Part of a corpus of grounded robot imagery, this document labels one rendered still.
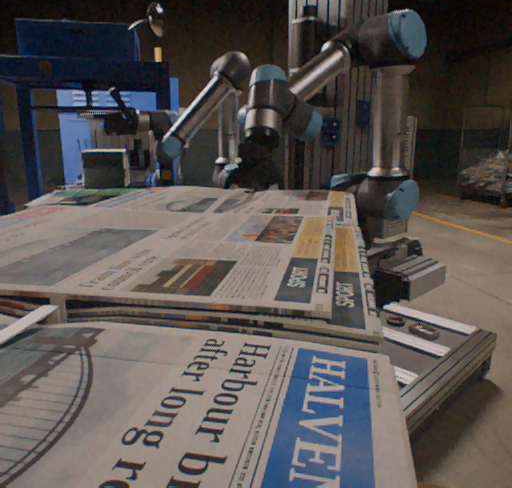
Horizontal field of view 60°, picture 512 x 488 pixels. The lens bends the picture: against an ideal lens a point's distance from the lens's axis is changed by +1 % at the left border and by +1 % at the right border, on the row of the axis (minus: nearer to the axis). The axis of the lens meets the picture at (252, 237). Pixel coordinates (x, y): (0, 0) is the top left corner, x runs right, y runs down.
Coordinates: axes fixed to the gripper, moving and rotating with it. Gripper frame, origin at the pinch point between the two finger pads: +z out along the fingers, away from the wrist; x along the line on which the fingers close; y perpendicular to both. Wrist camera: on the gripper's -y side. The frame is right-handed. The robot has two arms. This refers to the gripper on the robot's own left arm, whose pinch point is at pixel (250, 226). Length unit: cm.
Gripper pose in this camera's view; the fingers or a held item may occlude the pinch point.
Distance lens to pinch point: 83.3
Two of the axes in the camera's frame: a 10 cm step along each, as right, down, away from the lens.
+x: -9.8, -0.5, 1.9
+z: -1.0, 9.5, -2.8
